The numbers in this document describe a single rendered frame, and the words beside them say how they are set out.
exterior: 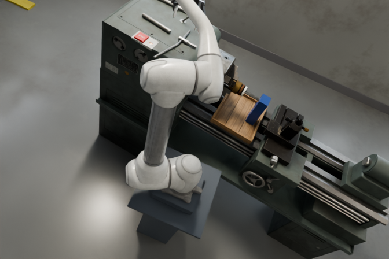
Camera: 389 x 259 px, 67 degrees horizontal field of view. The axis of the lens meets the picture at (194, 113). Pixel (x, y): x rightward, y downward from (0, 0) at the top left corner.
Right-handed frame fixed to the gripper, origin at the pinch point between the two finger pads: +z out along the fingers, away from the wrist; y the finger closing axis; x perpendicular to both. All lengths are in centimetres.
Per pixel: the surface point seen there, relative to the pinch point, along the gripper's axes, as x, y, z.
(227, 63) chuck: 9.2, 29.2, 18.6
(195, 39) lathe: 12.1, 5.6, 16.6
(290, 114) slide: 27, 83, 45
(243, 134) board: -2, 61, 54
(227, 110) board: 9, 44, 54
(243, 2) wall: 196, -3, 84
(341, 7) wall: 209, 94, 44
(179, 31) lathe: 10.5, -5.3, 16.7
